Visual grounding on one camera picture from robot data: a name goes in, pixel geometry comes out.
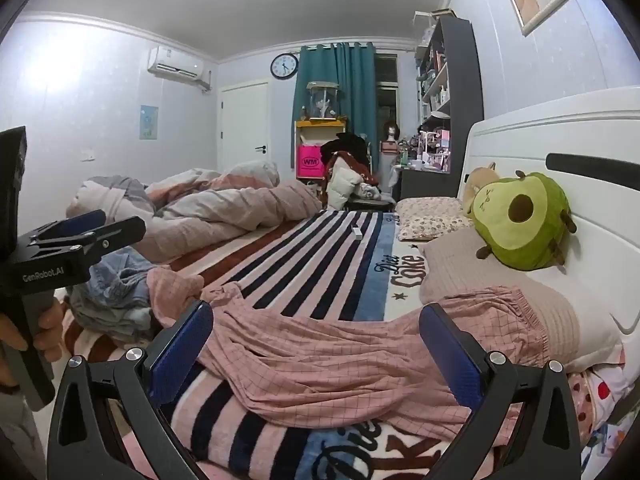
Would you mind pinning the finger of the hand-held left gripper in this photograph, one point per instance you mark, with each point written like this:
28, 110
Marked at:
112, 235
75, 222

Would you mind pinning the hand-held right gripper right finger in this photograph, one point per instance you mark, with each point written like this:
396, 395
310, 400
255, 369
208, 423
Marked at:
450, 355

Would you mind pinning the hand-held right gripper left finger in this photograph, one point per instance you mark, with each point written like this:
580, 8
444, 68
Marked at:
184, 347

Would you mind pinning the pink checked pants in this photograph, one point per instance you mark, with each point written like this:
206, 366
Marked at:
325, 355

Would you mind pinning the person's left hand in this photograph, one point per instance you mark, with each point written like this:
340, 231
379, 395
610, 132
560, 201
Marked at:
47, 327

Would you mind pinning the blue denim clothes pile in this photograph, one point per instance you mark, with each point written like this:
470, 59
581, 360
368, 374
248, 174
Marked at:
110, 285

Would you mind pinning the beige pillow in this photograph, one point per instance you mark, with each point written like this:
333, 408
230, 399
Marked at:
500, 270

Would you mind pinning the beige pink duvet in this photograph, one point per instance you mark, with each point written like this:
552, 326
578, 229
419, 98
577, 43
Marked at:
225, 210

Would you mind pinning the floral pillow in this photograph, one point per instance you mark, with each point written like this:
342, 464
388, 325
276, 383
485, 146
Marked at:
430, 217

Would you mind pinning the polka dot bed sheet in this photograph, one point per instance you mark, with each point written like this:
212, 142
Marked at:
595, 395

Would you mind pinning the small white object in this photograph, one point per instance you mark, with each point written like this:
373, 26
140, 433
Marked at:
357, 233

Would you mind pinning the green avocado plush toy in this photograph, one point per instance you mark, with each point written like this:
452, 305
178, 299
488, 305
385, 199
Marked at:
525, 220

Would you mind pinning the striped printed blanket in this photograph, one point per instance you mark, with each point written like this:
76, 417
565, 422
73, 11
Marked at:
320, 260

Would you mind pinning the white door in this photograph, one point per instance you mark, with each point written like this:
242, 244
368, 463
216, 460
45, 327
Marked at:
245, 125

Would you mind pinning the tan plush toy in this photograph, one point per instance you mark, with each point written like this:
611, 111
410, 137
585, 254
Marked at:
475, 180

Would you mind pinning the white air conditioner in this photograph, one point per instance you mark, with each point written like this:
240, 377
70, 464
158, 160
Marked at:
175, 62

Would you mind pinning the clothes pile on chair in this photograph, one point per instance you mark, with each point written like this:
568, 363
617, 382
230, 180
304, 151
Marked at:
350, 175

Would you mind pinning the pink shopping bag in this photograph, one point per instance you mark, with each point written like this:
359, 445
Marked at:
309, 162

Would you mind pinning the wig mannequin head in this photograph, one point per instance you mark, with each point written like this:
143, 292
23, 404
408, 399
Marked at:
391, 135

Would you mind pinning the yellow storage shelf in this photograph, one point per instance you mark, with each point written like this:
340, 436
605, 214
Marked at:
320, 132

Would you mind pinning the glass display tank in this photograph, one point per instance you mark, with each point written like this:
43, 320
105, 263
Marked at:
324, 102

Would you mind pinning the window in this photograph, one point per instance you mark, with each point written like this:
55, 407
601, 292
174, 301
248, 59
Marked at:
386, 90

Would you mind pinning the teal curtain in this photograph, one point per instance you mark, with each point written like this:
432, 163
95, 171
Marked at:
357, 90

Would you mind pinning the dark tall bookshelf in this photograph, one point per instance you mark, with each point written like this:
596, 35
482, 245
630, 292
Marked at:
462, 70

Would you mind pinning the wall light switch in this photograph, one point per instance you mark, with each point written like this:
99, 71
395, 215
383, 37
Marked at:
88, 155

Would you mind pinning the small blue wall poster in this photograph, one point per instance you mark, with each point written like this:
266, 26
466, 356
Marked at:
149, 122

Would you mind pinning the round wall clock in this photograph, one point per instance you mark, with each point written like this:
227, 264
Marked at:
284, 66

